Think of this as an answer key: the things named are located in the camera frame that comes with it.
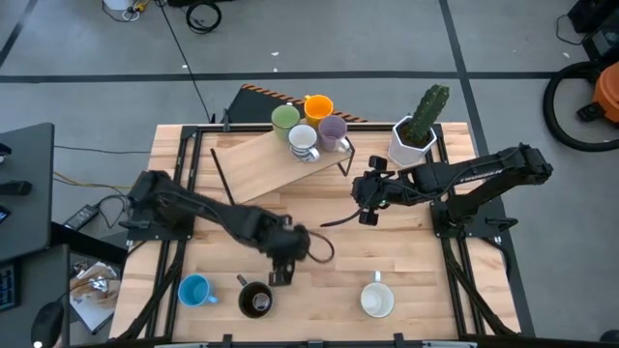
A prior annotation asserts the black computer mouse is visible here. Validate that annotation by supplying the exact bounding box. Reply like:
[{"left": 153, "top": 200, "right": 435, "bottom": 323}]
[{"left": 30, "top": 302, "right": 66, "bottom": 348}]

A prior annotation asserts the white plant pot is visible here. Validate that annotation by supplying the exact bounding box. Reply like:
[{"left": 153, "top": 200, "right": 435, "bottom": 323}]
[{"left": 387, "top": 114, "right": 439, "bottom": 169}]

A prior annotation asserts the purple and white striped mug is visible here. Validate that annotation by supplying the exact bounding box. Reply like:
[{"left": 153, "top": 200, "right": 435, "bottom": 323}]
[{"left": 317, "top": 114, "right": 352, "bottom": 154}]

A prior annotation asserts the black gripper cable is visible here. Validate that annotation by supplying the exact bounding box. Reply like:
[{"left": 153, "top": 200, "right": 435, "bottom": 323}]
[
  {"left": 319, "top": 207, "right": 364, "bottom": 228},
  {"left": 307, "top": 230, "right": 336, "bottom": 265}
]

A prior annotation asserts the light blue mug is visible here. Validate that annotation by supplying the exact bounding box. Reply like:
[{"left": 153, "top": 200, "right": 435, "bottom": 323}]
[{"left": 177, "top": 274, "right": 220, "bottom": 308}]

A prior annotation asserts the black power adapter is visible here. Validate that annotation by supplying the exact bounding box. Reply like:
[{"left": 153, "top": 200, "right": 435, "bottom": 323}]
[{"left": 62, "top": 204, "right": 101, "bottom": 231}]

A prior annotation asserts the blue and white patterned mug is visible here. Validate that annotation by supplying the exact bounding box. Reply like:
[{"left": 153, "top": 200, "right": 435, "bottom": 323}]
[{"left": 287, "top": 124, "right": 321, "bottom": 163}]

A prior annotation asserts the black remote control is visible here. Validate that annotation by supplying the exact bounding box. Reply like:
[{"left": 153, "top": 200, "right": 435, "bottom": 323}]
[{"left": 0, "top": 181, "right": 33, "bottom": 196}]

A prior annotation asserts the orange vacuum cleaner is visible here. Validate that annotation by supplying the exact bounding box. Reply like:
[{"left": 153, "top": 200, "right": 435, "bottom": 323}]
[{"left": 592, "top": 61, "right": 619, "bottom": 125}]

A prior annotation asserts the yellow floor cable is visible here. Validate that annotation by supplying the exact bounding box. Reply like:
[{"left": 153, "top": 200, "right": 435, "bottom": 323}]
[{"left": 52, "top": 171, "right": 132, "bottom": 192}]

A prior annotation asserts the dark lower desk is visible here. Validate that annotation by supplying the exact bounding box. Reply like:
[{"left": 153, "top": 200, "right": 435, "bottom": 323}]
[{"left": 0, "top": 244, "right": 72, "bottom": 348}]

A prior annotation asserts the black panel with orange stripes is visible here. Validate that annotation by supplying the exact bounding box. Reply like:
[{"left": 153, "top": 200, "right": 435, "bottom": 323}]
[{"left": 225, "top": 83, "right": 368, "bottom": 126}]

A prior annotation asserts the green mug with white handle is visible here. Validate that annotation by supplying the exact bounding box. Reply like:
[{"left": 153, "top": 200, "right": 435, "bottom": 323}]
[{"left": 270, "top": 101, "right": 302, "bottom": 142}]

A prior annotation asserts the black desk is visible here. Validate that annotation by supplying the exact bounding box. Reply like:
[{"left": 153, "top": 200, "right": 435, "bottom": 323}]
[{"left": 0, "top": 123, "right": 55, "bottom": 262}]

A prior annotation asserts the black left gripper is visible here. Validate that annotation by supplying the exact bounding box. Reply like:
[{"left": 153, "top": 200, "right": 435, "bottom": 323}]
[{"left": 260, "top": 216, "right": 311, "bottom": 287}]

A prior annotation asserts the black aluminium table frame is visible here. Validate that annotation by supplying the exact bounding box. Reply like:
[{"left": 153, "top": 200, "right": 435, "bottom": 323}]
[{"left": 72, "top": 123, "right": 619, "bottom": 348}]

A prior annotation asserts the green cactus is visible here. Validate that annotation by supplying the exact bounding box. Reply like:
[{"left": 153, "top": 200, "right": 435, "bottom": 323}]
[{"left": 408, "top": 84, "right": 451, "bottom": 144}]

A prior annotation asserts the long black floor cable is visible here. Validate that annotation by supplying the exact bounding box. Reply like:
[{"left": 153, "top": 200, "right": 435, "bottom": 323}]
[{"left": 157, "top": 0, "right": 217, "bottom": 125}]

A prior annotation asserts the black vacuum hose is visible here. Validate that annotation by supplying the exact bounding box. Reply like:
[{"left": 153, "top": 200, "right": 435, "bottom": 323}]
[{"left": 542, "top": 60, "right": 619, "bottom": 154}]

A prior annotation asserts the black equipment box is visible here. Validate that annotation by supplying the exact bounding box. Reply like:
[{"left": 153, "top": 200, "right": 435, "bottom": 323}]
[{"left": 568, "top": 0, "right": 619, "bottom": 62}]

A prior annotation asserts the cream white mug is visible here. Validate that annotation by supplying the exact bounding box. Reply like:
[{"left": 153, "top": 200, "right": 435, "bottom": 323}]
[{"left": 360, "top": 270, "right": 396, "bottom": 319}]

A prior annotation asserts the coiled black floor cable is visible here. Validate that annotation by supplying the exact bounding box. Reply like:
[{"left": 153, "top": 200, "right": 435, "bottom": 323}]
[{"left": 186, "top": 1, "right": 223, "bottom": 35}]

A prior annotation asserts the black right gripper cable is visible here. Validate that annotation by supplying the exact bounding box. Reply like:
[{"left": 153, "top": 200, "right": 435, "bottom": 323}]
[{"left": 319, "top": 207, "right": 364, "bottom": 228}]

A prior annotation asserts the yellow ceramic mug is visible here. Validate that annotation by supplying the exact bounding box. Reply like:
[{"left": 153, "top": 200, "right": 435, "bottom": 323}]
[{"left": 303, "top": 94, "right": 335, "bottom": 130}]

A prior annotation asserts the black keyboard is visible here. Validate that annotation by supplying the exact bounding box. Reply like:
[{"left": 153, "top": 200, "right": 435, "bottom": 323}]
[{"left": 0, "top": 263, "right": 21, "bottom": 313}]

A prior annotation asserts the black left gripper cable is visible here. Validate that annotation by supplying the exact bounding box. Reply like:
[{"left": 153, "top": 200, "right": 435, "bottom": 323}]
[{"left": 307, "top": 230, "right": 336, "bottom": 265}]

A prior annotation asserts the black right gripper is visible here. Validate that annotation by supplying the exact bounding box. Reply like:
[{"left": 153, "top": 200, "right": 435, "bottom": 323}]
[{"left": 351, "top": 157, "right": 405, "bottom": 227}]

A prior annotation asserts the wooden shelf with black legs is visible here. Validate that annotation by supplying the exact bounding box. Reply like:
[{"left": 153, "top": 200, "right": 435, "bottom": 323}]
[{"left": 210, "top": 128, "right": 357, "bottom": 207}]

